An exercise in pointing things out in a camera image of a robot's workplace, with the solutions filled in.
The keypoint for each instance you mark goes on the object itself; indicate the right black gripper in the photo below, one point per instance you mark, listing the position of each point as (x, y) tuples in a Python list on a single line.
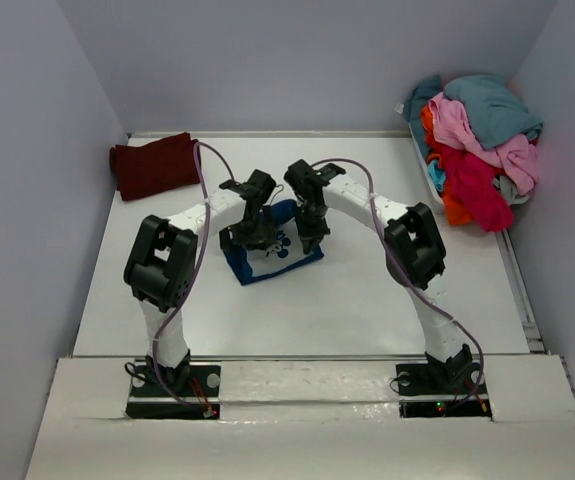
[(309, 236)]

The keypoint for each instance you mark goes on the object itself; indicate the light blue t shirt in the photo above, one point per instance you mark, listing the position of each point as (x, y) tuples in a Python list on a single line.
[(435, 172)]

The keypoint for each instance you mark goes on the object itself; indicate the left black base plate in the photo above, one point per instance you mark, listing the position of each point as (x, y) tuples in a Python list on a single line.
[(195, 398)]

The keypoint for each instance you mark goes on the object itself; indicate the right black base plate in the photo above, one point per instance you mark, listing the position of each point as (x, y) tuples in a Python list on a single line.
[(421, 397)]

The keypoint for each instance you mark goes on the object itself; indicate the magenta t shirt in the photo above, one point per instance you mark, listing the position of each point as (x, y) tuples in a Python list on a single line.
[(470, 182)]

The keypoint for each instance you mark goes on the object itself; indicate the orange t shirt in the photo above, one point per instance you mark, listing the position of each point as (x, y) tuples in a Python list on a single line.
[(455, 212)]

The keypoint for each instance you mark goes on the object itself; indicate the navy blue t shirt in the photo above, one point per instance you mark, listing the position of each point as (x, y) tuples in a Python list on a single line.
[(284, 255)]

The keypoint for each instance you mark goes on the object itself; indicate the folded dark red shirt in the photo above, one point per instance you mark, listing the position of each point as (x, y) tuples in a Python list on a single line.
[(154, 168)]

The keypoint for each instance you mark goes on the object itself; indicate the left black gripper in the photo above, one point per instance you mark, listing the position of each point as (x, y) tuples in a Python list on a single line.
[(263, 234)]

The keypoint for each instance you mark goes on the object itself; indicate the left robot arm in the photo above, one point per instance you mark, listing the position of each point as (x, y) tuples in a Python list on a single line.
[(167, 254)]

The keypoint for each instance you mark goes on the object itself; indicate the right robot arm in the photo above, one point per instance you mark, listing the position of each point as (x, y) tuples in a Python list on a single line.
[(414, 252)]

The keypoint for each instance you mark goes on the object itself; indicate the grey blue t shirt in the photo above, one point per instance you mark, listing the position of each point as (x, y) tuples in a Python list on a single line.
[(495, 113)]

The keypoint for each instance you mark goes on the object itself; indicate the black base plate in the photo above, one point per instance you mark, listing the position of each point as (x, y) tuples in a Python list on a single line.
[(195, 398), (421, 397)]

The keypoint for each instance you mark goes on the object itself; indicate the light pink t shirt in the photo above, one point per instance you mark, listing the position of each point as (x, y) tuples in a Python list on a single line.
[(517, 157)]

